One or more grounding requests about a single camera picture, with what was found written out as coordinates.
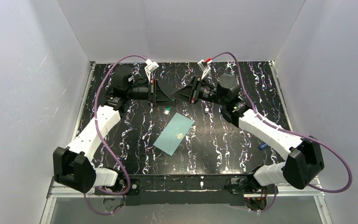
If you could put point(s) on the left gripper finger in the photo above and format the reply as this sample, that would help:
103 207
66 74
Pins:
165 102
163 89

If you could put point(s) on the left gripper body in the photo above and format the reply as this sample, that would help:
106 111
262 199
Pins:
151 92

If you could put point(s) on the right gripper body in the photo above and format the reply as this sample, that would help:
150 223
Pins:
193 92

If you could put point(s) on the green white glue stick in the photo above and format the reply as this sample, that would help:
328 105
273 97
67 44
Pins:
167 110

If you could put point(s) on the light green envelope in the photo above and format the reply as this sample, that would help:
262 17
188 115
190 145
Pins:
173 134

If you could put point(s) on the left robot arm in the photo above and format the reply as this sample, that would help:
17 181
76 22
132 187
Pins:
72 164

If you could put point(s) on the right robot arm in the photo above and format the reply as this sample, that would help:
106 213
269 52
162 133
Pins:
302 157

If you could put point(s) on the blue pen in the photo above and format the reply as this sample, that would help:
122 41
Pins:
263 146

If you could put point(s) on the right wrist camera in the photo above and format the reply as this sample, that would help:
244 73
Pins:
204 65

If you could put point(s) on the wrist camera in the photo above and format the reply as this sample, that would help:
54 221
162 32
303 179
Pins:
150 67
204 65

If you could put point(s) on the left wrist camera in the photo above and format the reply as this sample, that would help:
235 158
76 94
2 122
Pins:
150 67

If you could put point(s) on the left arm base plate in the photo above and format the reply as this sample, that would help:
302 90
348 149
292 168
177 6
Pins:
119 187

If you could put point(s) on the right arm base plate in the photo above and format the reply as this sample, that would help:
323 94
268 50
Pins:
245 185

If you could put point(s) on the aluminium frame rail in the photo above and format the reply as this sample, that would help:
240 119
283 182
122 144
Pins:
185 199

